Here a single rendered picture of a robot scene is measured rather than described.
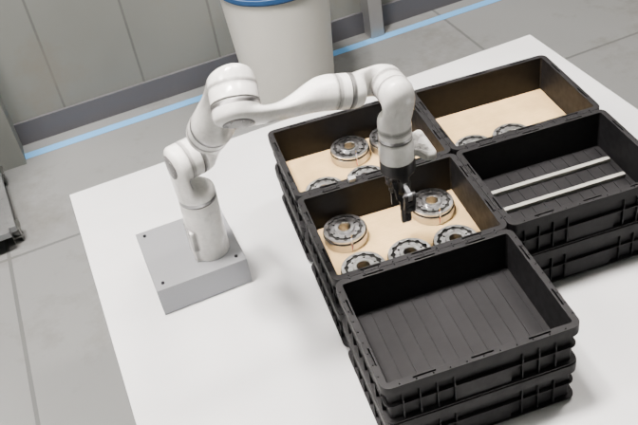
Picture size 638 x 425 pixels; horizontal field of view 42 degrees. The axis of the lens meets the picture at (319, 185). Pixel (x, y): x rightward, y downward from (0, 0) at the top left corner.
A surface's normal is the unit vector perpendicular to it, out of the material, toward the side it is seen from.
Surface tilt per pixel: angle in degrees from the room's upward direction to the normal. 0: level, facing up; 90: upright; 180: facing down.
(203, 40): 90
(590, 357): 0
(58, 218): 0
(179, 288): 90
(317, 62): 94
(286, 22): 94
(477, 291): 0
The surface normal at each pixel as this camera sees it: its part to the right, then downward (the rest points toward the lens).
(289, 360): -0.14, -0.77
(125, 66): 0.38, 0.54
